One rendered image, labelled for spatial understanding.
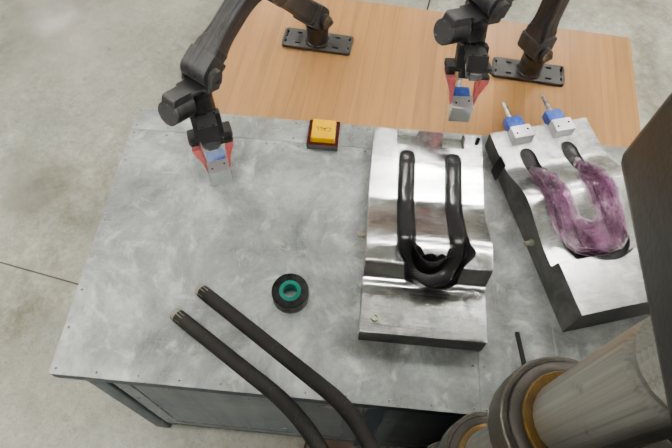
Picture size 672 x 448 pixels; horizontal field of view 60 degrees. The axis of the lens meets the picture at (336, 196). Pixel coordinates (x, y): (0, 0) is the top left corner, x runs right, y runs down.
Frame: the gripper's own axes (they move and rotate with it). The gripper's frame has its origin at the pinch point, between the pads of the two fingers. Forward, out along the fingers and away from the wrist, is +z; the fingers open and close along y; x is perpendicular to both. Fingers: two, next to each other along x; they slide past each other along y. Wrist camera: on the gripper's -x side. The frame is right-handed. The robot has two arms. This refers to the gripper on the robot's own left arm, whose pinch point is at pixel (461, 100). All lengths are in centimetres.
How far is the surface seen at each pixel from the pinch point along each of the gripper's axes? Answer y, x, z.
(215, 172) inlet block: -57, -12, 17
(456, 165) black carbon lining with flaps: -0.5, -9.4, 12.5
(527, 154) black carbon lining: 17.8, -1.6, 12.2
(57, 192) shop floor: -142, 61, 74
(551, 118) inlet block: 24.2, 6.7, 5.8
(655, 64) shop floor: 115, 144, 32
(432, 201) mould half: -6.2, -18.4, 17.4
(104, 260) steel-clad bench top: -79, -30, 32
